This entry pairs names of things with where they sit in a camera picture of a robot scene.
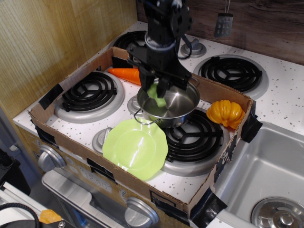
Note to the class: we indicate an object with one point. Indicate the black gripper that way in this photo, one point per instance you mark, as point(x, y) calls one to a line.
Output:
point(163, 65)

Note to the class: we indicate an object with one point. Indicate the green toy broccoli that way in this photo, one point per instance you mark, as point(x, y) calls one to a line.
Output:
point(152, 93)

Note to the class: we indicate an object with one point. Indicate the stainless steel pot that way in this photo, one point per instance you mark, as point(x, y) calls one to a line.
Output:
point(180, 103)

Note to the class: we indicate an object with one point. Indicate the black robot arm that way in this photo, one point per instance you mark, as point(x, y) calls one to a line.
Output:
point(168, 21)

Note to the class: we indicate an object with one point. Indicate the orange toy carrot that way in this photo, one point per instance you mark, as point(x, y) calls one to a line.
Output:
point(128, 74)

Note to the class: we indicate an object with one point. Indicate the silver centre stove knob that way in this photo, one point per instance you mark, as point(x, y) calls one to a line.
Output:
point(134, 108)

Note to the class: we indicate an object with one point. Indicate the silver stove knob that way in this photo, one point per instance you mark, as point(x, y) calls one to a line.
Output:
point(194, 49)
point(134, 108)
point(99, 140)

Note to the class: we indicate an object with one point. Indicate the back left stove burner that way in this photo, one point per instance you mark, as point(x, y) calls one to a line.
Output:
point(130, 40)

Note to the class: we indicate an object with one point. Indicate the stove burner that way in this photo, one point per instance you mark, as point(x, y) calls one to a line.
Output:
point(94, 98)
point(194, 147)
point(130, 40)
point(240, 73)

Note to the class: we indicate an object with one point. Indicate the silver top stove knob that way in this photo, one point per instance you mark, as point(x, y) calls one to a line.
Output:
point(194, 49)

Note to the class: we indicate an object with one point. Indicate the front left stove burner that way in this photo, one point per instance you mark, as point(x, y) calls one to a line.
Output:
point(94, 98)

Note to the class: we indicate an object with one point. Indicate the light green plastic plate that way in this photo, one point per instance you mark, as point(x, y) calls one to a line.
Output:
point(138, 149)

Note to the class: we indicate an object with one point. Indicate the front right stove burner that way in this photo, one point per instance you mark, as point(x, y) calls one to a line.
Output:
point(194, 147)

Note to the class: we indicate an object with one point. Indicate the silver front stove knob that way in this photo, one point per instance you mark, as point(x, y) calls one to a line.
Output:
point(99, 140)

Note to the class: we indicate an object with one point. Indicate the orange toy pumpkin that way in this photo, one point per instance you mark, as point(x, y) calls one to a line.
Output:
point(227, 113)

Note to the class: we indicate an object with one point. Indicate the hanging grey slotted spatula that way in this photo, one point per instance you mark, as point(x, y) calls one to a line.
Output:
point(224, 22)

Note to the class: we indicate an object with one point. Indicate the back right stove burner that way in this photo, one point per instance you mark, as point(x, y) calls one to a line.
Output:
point(240, 73)

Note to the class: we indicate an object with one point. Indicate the brown cardboard fence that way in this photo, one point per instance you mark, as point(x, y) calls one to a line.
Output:
point(209, 91)

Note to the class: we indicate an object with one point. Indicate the left silver oven knob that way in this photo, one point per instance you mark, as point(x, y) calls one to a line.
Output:
point(49, 159)

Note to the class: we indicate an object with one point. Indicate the silver oven knob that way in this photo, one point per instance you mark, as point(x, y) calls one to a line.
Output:
point(49, 159)
point(138, 214)

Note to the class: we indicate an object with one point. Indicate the right silver oven knob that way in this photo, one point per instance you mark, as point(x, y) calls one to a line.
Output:
point(138, 214)

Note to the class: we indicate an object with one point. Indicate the grey toy sink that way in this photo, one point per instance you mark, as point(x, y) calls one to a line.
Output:
point(271, 165)

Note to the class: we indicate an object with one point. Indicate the orange yellow cloth scrap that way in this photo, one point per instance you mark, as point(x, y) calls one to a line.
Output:
point(48, 216)

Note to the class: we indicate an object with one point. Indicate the silver sink drain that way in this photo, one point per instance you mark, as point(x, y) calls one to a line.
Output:
point(277, 212)

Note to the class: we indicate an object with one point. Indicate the silver oven door handle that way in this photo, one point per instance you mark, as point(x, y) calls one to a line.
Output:
point(84, 205)

